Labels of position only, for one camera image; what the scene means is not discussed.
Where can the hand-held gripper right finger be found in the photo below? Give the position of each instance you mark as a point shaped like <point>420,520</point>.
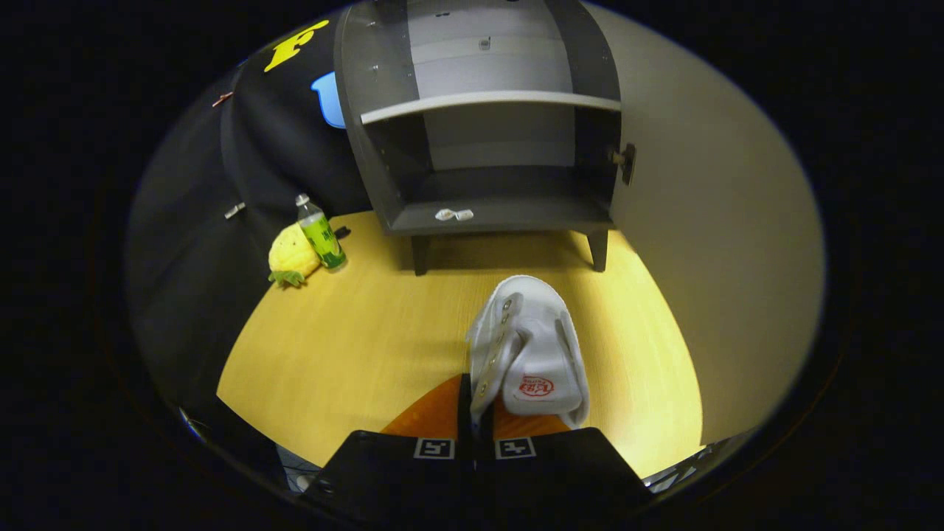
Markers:
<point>560,476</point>

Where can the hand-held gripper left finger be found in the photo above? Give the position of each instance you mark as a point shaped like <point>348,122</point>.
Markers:
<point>391,476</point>

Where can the white shoe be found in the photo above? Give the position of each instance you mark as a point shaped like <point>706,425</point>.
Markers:
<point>535,346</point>

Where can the beige shoe cabinet door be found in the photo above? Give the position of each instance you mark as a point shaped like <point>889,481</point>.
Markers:
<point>723,258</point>

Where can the dark grey shoe cabinet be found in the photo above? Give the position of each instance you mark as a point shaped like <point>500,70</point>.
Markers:
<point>487,184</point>

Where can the yellow pineapple plush toy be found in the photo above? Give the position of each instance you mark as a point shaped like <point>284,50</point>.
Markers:
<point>291,254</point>

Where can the small black object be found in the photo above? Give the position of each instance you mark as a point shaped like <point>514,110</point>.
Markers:
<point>341,232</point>

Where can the green drink bottle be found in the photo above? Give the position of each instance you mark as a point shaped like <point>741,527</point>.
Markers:
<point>322,236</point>

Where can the black backdrop cloth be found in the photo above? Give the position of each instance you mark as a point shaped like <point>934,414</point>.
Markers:
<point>192,258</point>

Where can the silver cloth clip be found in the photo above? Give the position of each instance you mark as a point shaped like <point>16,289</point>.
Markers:
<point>234,211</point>

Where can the red cloth clip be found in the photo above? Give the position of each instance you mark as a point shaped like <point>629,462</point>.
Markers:
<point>222,98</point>

